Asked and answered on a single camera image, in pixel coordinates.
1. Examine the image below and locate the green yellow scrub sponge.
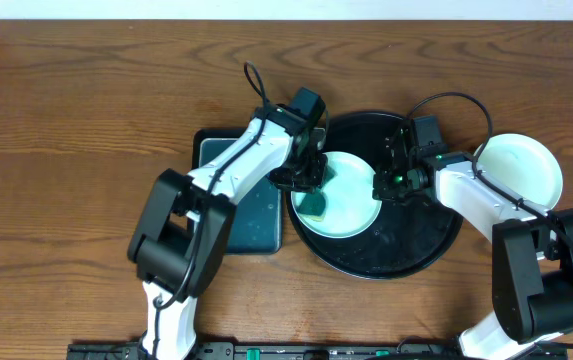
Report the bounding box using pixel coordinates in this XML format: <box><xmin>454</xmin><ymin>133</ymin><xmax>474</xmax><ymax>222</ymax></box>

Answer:
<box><xmin>296</xmin><ymin>191</ymin><xmax>327</xmax><ymax>222</ymax></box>

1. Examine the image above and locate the round black serving tray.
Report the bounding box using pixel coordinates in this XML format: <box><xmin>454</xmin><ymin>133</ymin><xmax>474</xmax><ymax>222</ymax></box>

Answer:
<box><xmin>286</xmin><ymin>111</ymin><xmax>463</xmax><ymax>279</ymax></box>

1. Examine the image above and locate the black rectangular water tray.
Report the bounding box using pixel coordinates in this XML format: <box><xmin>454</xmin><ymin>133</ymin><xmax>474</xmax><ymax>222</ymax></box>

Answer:
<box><xmin>192</xmin><ymin>128</ymin><xmax>282</xmax><ymax>255</ymax></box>

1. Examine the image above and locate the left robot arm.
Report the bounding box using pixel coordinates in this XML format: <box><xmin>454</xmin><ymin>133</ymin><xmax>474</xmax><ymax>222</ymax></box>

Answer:
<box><xmin>127</xmin><ymin>105</ymin><xmax>328</xmax><ymax>359</ymax></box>

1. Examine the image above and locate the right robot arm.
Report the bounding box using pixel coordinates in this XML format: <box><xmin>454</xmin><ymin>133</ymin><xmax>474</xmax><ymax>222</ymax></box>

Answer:
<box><xmin>373</xmin><ymin>128</ymin><xmax>573</xmax><ymax>359</ymax></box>

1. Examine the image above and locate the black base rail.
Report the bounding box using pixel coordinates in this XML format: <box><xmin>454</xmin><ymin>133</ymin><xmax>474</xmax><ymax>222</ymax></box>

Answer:
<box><xmin>66</xmin><ymin>340</ymin><xmax>465</xmax><ymax>360</ymax></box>

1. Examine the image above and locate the pale green plate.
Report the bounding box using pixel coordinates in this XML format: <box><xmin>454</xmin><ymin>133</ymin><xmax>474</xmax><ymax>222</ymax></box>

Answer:
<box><xmin>290</xmin><ymin>151</ymin><xmax>382</xmax><ymax>239</ymax></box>
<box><xmin>478</xmin><ymin>133</ymin><xmax>563</xmax><ymax>209</ymax></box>

